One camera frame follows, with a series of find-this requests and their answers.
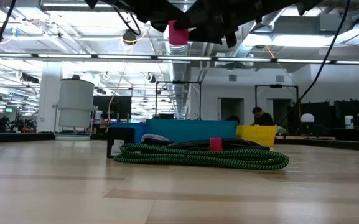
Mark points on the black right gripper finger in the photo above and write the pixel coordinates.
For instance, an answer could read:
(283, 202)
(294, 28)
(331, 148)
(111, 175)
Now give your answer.
(205, 32)
(232, 39)

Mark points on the teal plastic bin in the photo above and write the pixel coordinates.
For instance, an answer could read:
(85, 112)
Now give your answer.
(191, 130)

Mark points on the silver ventilation duct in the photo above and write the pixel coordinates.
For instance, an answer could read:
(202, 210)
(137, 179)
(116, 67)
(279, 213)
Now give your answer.
(179, 49)

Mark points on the person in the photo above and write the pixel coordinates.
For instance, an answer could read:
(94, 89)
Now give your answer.
(263, 118)
(232, 118)

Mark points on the white canister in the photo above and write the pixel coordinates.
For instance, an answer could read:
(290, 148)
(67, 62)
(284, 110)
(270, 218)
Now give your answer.
(349, 122)

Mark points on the black table frame rail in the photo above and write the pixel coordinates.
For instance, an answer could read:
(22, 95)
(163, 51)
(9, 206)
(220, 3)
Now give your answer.
(11, 137)

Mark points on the yellow slotted plastic basket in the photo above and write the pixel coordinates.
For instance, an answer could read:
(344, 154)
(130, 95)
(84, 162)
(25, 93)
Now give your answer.
(257, 135)

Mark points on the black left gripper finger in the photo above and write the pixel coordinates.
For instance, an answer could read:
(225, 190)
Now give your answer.
(162, 25)

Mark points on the black power adapter block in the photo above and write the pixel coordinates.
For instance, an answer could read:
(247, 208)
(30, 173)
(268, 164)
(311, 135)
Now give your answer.
(118, 137)

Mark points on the small red block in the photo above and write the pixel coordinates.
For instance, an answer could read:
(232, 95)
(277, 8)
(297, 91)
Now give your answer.
(178, 33)

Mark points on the black storage cabinet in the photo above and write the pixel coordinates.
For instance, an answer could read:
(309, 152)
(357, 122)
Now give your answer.
(353, 112)

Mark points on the lavender grey cloth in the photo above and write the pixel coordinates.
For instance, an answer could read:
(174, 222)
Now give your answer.
(154, 137)

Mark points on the black frame stand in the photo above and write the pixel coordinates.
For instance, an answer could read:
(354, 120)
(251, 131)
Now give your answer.
(156, 99)
(297, 93)

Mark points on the white cylindrical tank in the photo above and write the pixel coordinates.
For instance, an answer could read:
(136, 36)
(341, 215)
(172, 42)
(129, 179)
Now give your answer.
(75, 102)

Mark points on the long ceiling light strip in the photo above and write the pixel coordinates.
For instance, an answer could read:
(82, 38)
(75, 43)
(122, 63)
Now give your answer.
(135, 57)

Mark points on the white globe lamp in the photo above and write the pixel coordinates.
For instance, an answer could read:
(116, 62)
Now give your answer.
(307, 118)

